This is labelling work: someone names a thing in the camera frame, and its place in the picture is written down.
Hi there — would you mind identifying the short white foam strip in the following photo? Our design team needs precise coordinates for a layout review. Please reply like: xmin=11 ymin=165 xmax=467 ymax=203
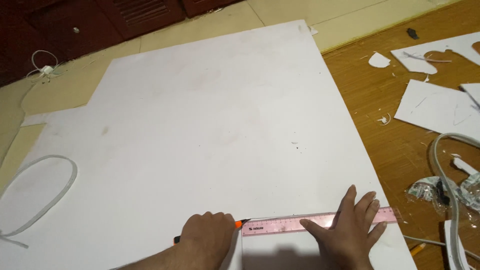
xmin=451 ymin=157 xmax=479 ymax=176

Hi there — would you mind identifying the thick grey cable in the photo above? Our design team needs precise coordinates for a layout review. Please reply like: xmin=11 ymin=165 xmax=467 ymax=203
xmin=430 ymin=133 xmax=480 ymax=270

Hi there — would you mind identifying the dark red wooden cabinet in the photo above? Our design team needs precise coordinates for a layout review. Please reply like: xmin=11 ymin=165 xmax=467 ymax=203
xmin=0 ymin=0 xmax=246 ymax=88

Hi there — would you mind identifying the orange utility knife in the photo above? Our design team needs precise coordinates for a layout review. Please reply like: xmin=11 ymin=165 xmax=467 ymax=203
xmin=173 ymin=218 xmax=251 ymax=245

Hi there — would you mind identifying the looped grey flat cable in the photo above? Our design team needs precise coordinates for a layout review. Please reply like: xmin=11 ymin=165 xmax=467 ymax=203
xmin=0 ymin=154 xmax=79 ymax=249

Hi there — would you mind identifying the white foam offcut with cutouts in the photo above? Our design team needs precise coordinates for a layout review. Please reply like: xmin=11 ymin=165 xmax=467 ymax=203
xmin=390 ymin=31 xmax=480 ymax=75

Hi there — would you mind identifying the thin grey wire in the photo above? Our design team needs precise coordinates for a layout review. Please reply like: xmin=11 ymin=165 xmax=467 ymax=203
xmin=403 ymin=235 xmax=480 ymax=261

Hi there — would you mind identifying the person's left hand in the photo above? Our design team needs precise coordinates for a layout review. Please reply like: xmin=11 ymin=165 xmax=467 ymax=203
xmin=180 ymin=211 xmax=236 ymax=263

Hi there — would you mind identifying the white charger with cable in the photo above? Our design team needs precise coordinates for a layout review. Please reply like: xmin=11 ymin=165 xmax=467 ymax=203
xmin=25 ymin=50 xmax=69 ymax=82

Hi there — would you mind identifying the large white foam board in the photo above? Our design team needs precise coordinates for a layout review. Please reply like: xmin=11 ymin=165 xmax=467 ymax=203
xmin=0 ymin=19 xmax=418 ymax=270

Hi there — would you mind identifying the rounded white foam scrap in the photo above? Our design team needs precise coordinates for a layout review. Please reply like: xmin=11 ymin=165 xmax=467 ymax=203
xmin=368 ymin=52 xmax=391 ymax=69

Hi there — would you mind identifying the crumpled clear plastic wrapper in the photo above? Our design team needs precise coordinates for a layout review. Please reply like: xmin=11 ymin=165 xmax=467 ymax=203
xmin=406 ymin=173 xmax=480 ymax=215

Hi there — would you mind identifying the black pen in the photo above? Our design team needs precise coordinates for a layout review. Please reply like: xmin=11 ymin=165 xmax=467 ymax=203
xmin=458 ymin=86 xmax=480 ymax=110

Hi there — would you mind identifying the narrow white foam piece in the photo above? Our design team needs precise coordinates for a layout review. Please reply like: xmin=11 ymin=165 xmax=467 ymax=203
xmin=444 ymin=220 xmax=470 ymax=270

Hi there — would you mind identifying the person's right hand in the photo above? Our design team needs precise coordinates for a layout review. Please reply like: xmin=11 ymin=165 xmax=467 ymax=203
xmin=299 ymin=184 xmax=388 ymax=270

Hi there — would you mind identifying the pink transparent ruler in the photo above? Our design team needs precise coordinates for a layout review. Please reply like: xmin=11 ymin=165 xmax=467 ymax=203
xmin=242 ymin=207 xmax=399 ymax=237

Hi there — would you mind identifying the white rectangular foam piece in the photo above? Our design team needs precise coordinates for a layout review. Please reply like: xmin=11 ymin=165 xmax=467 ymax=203
xmin=394 ymin=79 xmax=480 ymax=142

